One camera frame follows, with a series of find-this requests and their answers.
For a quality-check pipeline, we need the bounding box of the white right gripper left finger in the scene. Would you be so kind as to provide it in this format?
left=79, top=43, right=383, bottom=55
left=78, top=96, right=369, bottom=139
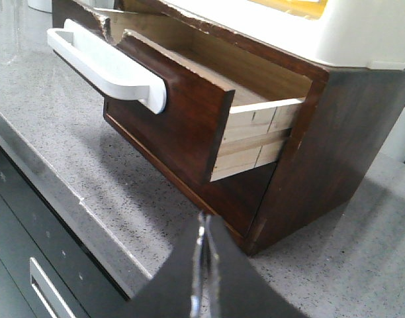
left=47, top=19, right=167, bottom=114

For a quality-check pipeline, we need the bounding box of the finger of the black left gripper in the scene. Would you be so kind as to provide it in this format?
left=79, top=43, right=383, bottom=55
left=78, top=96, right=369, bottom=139
left=118, top=214, right=205, bottom=317

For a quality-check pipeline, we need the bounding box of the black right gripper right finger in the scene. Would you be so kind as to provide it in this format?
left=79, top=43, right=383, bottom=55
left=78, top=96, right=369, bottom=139
left=207, top=216, right=306, bottom=317

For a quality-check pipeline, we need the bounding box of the dark wooden drawer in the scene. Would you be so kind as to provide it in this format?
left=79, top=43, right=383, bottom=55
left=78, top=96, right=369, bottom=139
left=101, top=6, right=324, bottom=183

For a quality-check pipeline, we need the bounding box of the dark wooden drawer cabinet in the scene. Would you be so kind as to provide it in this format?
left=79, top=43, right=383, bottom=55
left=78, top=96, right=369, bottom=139
left=52, top=1, right=405, bottom=255

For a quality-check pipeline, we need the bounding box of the black built-in appliance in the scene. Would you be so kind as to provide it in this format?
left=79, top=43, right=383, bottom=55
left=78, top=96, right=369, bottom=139
left=0, top=146, right=127, bottom=317

